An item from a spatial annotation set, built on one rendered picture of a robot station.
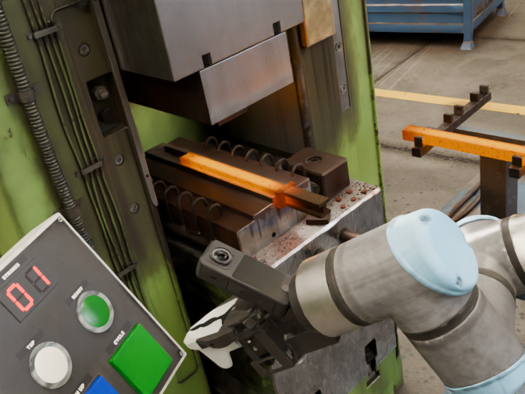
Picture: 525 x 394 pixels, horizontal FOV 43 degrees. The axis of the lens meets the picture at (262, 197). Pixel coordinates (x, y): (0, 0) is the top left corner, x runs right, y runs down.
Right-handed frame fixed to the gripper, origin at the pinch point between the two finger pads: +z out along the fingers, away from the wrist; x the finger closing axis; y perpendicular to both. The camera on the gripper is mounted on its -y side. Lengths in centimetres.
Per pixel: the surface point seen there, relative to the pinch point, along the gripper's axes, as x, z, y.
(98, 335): -2.1, 11.1, -6.1
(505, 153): 66, -25, 24
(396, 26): 414, 98, 51
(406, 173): 230, 71, 82
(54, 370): -10.2, 10.8, -7.8
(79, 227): 20.0, 25.8, -16.1
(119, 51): 37, 9, -34
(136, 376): -2.6, 10.4, 1.4
